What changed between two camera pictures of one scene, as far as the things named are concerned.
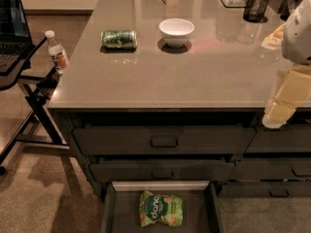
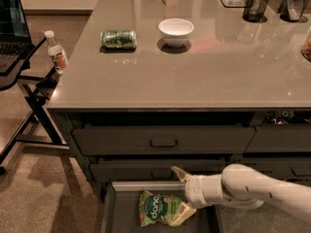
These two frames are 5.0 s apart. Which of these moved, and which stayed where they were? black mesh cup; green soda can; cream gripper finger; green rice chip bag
Moved: cream gripper finger
Stayed: green soda can; black mesh cup; green rice chip bag
